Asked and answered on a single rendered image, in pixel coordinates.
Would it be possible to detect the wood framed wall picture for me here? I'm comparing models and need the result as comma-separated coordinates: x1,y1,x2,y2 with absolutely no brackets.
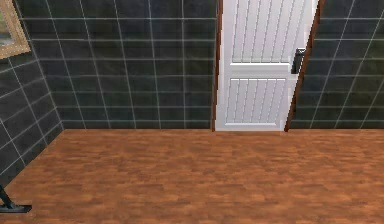
0,0,32,60

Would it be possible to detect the black metal furniture leg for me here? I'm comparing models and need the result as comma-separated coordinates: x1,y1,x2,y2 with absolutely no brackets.
0,184,33,214

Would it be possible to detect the black door handle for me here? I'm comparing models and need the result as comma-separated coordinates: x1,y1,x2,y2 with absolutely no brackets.
290,47,307,75

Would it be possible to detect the white panelled room door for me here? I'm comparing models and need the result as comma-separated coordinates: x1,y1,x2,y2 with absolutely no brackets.
211,0,326,133

